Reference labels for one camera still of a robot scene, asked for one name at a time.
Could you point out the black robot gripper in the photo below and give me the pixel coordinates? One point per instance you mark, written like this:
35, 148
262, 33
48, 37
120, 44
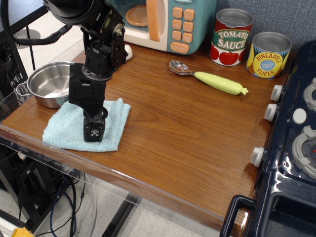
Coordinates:
87, 91

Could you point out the light blue towel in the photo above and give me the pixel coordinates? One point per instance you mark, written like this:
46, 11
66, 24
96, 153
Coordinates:
65, 128

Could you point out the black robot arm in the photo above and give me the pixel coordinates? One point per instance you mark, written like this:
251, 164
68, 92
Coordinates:
103, 35

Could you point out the small steel pot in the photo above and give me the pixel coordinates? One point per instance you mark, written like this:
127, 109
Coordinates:
49, 84

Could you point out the plush brown mushroom toy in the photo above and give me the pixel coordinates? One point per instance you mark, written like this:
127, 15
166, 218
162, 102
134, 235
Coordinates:
128, 51

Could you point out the orange plate inside microwave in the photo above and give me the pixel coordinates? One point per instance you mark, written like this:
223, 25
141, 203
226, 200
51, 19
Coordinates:
137, 16

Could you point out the toy microwave teal cream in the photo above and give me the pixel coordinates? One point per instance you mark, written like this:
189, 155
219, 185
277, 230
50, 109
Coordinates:
175, 26

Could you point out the white stove knob bottom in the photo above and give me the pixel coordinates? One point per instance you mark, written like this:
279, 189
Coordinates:
257, 155

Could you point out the white stove knob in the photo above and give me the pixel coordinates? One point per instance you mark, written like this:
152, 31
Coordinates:
270, 112
276, 93
257, 155

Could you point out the tomato sauce can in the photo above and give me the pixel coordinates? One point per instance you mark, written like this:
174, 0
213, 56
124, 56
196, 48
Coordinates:
230, 36

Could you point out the white stove knob middle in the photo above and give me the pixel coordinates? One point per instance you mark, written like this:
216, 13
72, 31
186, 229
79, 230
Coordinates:
270, 112

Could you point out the white stove knob top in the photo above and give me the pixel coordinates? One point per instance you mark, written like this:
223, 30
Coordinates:
276, 93

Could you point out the pineapple slices can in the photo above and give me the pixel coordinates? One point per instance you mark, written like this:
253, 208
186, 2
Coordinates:
268, 54

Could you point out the dark blue toy stove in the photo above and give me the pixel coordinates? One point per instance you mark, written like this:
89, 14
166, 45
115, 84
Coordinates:
285, 201

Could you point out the black metal table frame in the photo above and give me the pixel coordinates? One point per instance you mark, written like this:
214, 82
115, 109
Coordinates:
33, 185

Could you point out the spoon with green handle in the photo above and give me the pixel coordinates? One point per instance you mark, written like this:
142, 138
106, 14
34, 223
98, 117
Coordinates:
217, 82

